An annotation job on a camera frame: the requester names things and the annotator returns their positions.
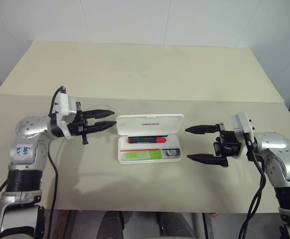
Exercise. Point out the black marker with red cap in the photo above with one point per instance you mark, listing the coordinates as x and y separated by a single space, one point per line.
147 140

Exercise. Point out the green eraser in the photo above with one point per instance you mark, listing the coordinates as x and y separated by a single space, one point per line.
142 155

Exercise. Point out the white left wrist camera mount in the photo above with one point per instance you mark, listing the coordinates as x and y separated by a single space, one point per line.
63 104

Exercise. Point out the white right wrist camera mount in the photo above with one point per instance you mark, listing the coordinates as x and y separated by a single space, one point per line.
243 123

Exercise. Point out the dark rounded shape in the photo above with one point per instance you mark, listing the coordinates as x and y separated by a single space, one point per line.
112 225

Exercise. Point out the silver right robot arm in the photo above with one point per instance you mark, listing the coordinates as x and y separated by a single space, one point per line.
281 159

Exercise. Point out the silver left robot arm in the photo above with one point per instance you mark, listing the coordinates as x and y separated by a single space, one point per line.
26 139

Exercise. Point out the small black binder clip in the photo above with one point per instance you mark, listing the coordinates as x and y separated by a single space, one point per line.
171 152

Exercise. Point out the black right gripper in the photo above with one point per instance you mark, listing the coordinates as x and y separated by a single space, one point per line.
229 144

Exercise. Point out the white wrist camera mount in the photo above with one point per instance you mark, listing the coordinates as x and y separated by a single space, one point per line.
63 104
243 123

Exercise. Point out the white hinged pencil case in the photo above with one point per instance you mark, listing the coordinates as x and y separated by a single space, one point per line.
149 123

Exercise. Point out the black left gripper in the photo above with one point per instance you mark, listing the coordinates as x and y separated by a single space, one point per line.
77 128

